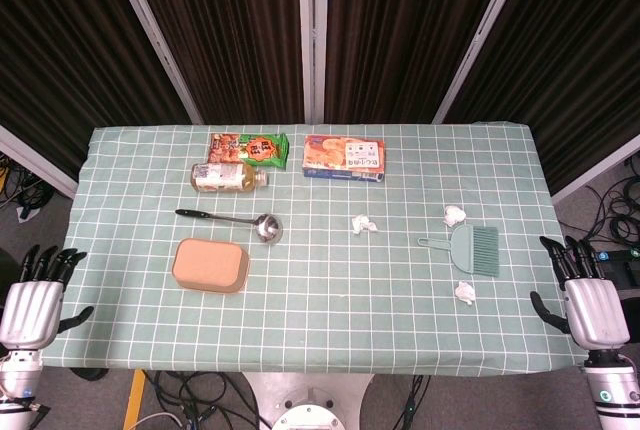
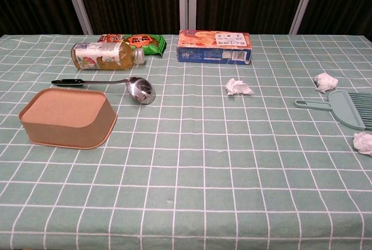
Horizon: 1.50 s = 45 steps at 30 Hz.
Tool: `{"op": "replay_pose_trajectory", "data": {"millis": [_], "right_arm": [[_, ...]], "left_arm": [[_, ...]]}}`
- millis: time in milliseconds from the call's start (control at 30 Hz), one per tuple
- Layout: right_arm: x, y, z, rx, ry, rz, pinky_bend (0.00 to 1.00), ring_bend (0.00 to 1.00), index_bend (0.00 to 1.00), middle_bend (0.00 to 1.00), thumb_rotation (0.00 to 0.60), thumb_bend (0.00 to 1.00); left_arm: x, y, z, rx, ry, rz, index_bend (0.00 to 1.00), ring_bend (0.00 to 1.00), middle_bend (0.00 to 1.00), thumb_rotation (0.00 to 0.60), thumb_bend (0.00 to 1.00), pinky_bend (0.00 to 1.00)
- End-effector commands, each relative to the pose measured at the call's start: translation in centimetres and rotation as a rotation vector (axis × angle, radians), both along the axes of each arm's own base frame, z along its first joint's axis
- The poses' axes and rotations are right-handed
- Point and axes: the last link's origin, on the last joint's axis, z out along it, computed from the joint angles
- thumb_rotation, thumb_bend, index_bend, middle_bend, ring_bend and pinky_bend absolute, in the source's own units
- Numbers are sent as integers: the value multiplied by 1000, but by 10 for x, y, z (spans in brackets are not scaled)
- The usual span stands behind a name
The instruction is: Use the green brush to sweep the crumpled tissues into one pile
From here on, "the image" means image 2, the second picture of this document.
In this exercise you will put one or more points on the orange blue cracker box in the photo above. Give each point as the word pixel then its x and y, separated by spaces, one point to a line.
pixel 203 45

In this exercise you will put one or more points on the yellow tea bottle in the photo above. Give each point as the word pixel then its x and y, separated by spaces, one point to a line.
pixel 98 56

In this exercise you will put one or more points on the green snack bag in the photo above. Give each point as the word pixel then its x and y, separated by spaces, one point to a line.
pixel 146 43

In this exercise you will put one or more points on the green checked tablecloth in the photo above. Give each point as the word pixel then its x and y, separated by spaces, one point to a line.
pixel 186 174

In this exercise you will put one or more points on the dark corrugated partition panel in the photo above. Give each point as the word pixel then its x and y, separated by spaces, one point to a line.
pixel 128 0
pixel 247 0
pixel 346 0
pixel 29 0

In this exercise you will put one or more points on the white partition frame post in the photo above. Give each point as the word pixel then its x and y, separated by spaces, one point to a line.
pixel 303 3
pixel 77 3
pixel 183 0

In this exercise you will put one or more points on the brown paper box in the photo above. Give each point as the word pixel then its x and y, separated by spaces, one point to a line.
pixel 64 110

